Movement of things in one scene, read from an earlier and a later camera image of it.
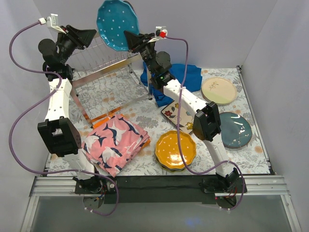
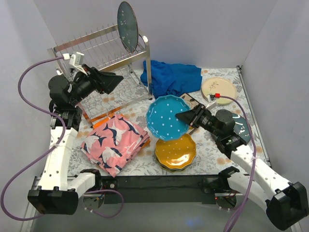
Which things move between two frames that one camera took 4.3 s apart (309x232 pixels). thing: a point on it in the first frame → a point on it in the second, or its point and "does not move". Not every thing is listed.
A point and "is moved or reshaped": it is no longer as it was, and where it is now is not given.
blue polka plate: x=114 y=18 → x=161 y=119
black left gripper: x=72 y=37 → x=97 y=80
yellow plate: x=168 y=152 does not move
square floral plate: x=172 y=111 is moved or reshaped
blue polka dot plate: x=170 y=169 does not move
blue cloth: x=189 y=78 does not move
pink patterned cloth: x=114 y=142 does not move
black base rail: x=161 y=189 does not move
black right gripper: x=141 y=42 → x=197 y=117
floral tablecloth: x=122 y=131 does not move
